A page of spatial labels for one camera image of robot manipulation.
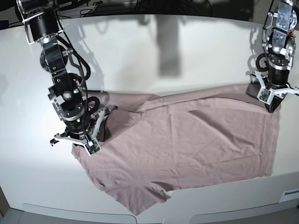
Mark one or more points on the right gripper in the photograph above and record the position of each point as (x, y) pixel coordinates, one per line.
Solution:
(88, 128)

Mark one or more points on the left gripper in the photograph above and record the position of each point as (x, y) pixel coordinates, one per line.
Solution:
(278, 94)

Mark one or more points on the pink T-shirt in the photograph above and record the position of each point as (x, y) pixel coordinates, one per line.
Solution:
(187, 140)

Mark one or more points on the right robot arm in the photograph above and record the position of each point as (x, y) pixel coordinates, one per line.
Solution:
(82, 114)

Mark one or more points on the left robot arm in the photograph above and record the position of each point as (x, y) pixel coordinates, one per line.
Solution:
(269, 82)

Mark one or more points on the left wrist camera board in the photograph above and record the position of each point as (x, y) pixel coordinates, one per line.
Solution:
(263, 95)

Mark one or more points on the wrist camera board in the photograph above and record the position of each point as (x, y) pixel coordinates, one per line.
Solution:
(263, 95)
(92, 147)

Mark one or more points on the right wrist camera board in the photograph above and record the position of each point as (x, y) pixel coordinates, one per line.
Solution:
(92, 147)

